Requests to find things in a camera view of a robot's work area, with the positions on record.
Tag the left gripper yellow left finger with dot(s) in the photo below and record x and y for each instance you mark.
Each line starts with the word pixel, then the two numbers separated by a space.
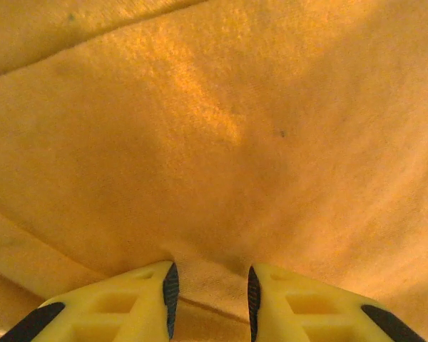
pixel 117 310

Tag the yellow orange t-shirt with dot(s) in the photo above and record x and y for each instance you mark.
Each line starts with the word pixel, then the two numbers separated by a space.
pixel 214 135

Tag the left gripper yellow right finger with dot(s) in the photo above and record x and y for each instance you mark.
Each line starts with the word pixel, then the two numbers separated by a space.
pixel 306 310

